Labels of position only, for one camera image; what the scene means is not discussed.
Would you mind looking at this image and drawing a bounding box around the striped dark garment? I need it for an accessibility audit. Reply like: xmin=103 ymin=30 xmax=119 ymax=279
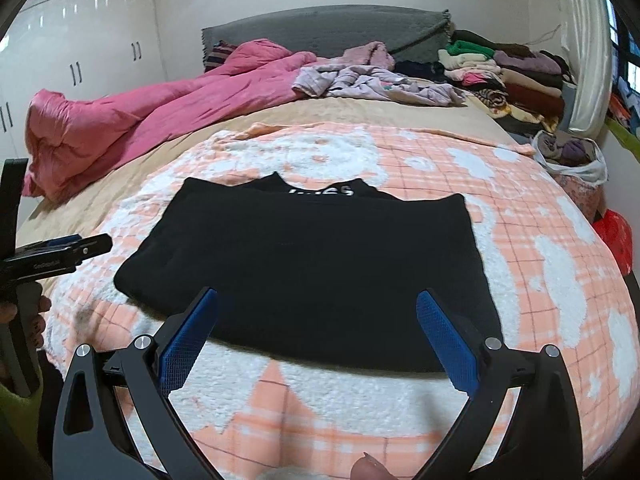
xmin=203 ymin=40 xmax=238 ymax=73

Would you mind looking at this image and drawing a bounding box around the pink quilt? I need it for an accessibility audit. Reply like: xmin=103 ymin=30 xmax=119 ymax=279
xmin=22 ymin=39 xmax=317 ymax=204

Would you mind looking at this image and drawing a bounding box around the window with bars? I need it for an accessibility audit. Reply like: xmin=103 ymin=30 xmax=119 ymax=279
xmin=604 ymin=0 xmax=640 ymax=137

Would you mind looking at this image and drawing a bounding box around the black IKISS shirt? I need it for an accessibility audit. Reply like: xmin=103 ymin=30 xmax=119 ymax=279
xmin=114 ymin=174 xmax=502 ymax=373

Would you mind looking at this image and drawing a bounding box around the lilac crumpled garment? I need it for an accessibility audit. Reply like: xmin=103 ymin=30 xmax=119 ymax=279
xmin=292 ymin=41 xmax=465 ymax=107

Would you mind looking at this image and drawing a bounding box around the white wardrobe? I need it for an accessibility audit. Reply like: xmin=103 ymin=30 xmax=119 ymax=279
xmin=1 ymin=0 xmax=166 ymax=158

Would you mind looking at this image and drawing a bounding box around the red plastic bag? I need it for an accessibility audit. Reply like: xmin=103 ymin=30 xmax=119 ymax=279
xmin=593 ymin=209 xmax=634 ymax=276

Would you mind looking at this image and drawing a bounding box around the grey headboard cover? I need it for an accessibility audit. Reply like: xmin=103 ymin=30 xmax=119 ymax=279
xmin=202 ymin=4 xmax=451 ymax=64

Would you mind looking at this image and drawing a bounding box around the left hand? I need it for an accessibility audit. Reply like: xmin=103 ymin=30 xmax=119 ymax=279
xmin=0 ymin=292 xmax=53 ymax=380

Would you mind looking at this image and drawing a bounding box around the white bag of clothes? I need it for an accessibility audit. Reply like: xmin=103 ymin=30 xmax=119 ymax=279
xmin=532 ymin=130 xmax=608 ymax=186

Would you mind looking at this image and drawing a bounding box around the pile of folded clothes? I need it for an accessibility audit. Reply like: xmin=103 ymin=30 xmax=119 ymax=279
xmin=392 ymin=29 xmax=576 ymax=140

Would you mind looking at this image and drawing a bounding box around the right hand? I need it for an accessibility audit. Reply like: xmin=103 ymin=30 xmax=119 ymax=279
xmin=349 ymin=453 xmax=397 ymax=480

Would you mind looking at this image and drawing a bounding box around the white curtain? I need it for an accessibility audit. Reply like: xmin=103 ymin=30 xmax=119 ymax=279
xmin=566 ymin=0 xmax=613 ymax=140

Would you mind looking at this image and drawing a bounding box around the green fabric strip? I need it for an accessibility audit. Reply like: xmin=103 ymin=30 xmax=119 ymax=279
xmin=605 ymin=117 xmax=640 ymax=157

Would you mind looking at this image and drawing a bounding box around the orange white plaid blanket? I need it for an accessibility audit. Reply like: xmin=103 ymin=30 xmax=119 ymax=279
xmin=41 ymin=120 xmax=640 ymax=480

